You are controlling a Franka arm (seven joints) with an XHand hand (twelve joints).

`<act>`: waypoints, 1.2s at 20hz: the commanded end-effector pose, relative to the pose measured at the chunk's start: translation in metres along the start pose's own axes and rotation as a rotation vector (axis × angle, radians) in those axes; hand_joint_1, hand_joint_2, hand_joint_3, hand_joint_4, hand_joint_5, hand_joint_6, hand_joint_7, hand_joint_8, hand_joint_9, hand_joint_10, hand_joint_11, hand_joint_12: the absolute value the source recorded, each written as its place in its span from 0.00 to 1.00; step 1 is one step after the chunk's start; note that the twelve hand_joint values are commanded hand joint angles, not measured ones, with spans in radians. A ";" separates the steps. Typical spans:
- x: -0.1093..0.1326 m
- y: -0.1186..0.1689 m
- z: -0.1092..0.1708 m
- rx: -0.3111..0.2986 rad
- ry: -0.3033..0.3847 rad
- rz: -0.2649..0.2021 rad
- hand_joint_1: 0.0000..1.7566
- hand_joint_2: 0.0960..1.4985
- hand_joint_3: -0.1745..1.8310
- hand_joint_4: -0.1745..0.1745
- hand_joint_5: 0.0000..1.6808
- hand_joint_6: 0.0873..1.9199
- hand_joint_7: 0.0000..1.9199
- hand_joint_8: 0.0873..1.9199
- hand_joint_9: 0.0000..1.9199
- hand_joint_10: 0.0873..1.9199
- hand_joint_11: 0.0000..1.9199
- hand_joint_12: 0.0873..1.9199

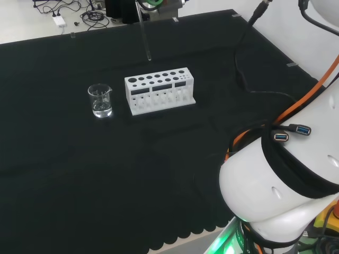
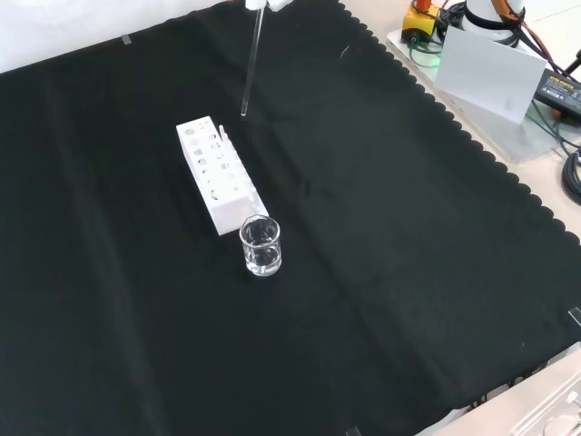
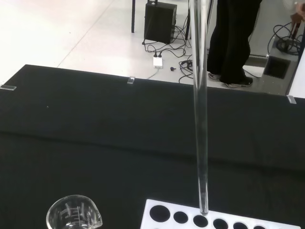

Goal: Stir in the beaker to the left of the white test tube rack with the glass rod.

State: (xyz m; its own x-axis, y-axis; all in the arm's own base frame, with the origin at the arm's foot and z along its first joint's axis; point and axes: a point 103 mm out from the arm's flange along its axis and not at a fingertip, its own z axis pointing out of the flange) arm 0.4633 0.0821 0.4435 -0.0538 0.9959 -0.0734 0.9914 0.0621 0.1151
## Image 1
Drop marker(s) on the black bench cloth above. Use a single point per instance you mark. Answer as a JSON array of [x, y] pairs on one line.
[[79, 158]]

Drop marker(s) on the white test tube rack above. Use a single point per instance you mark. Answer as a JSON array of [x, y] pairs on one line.
[[159, 88]]

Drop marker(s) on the clear glass rod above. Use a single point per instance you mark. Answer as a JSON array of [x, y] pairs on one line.
[[144, 34]]

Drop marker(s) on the white power strip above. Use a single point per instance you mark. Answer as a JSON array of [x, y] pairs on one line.
[[59, 21]]

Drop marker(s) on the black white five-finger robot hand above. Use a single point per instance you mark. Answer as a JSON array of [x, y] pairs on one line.
[[119, 10]]

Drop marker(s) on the small clear glass beaker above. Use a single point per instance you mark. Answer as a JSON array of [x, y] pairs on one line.
[[100, 105]]

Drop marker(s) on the USB socket with copper rim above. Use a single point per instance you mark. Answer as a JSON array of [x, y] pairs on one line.
[[280, 137]]

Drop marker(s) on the yellow stop button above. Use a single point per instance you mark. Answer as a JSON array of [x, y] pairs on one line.
[[321, 214]]

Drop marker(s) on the black blue USB socket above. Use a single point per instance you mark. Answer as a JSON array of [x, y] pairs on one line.
[[303, 130]]

